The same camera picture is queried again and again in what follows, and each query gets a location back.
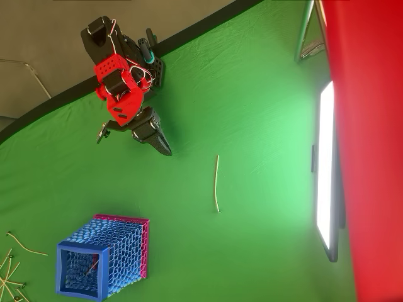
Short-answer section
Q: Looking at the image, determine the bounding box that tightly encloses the blue and pink lattice basket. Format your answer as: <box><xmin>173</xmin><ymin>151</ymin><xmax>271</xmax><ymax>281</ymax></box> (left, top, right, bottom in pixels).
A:
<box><xmin>55</xmin><ymin>213</ymin><xmax>150</xmax><ymax>300</ymax></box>

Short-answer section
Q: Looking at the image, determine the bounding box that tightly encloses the green cloth with black rim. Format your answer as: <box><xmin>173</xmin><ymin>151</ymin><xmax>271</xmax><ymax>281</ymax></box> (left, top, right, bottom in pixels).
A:
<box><xmin>0</xmin><ymin>0</ymin><xmax>358</xmax><ymax>302</ymax></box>

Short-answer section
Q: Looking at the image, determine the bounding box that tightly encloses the black monitor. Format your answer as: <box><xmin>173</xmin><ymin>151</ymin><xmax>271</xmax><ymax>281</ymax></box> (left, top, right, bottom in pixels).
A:
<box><xmin>311</xmin><ymin>80</ymin><xmax>346</xmax><ymax>264</ymax></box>

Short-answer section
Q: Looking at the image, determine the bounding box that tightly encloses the chrome tube stand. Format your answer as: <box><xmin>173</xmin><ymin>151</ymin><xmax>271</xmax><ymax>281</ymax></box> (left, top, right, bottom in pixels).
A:
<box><xmin>293</xmin><ymin>0</ymin><xmax>330</xmax><ymax>64</ymax></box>

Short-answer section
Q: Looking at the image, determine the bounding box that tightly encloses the small wrist camera board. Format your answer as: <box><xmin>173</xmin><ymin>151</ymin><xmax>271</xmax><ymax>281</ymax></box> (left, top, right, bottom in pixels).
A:
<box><xmin>95</xmin><ymin>122</ymin><xmax>112</xmax><ymax>145</ymax></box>

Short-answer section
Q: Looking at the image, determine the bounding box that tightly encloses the white and red servo cable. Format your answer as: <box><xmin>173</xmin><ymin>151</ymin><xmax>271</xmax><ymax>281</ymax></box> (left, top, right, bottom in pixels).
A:
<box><xmin>107</xmin><ymin>18</ymin><xmax>120</xmax><ymax>56</ymax></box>
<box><xmin>129</xmin><ymin>65</ymin><xmax>154</xmax><ymax>93</ymax></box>

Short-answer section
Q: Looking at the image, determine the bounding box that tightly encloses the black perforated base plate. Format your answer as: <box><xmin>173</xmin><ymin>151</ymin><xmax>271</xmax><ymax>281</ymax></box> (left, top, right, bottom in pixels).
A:
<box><xmin>147</xmin><ymin>55</ymin><xmax>167</xmax><ymax>92</ymax></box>

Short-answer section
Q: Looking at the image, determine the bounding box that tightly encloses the black knob with teal ring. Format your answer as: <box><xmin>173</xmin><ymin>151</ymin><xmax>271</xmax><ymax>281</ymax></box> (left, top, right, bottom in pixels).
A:
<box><xmin>137</xmin><ymin>28</ymin><xmax>157</xmax><ymax>65</ymax></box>

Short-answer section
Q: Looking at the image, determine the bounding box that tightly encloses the thin grey cable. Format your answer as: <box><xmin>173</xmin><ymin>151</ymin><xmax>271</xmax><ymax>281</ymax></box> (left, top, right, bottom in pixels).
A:
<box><xmin>0</xmin><ymin>58</ymin><xmax>52</xmax><ymax>99</ymax></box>

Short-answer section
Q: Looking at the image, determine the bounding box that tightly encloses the red camera holder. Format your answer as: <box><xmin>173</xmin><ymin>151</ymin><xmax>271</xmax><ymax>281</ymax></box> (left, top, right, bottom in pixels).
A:
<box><xmin>320</xmin><ymin>0</ymin><xmax>403</xmax><ymax>302</ymax></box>

